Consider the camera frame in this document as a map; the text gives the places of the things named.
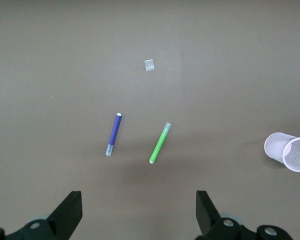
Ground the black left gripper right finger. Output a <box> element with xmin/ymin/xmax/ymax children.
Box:
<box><xmin>194</xmin><ymin>190</ymin><xmax>295</xmax><ymax>240</ymax></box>

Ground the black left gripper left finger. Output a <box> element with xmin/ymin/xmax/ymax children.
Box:
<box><xmin>0</xmin><ymin>191</ymin><xmax>83</xmax><ymax>240</ymax></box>

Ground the purple marker pen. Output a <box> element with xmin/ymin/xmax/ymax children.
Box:
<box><xmin>105</xmin><ymin>112</ymin><xmax>123</xmax><ymax>157</ymax></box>

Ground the green marker pen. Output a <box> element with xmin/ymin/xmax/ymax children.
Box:
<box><xmin>149</xmin><ymin>122</ymin><xmax>173</xmax><ymax>165</ymax></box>

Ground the pink plastic cup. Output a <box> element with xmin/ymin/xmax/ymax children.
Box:
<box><xmin>263</xmin><ymin>132</ymin><xmax>300</xmax><ymax>173</ymax></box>

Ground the small clear tape patch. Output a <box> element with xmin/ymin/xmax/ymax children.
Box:
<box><xmin>144</xmin><ymin>59</ymin><xmax>156</xmax><ymax>72</ymax></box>

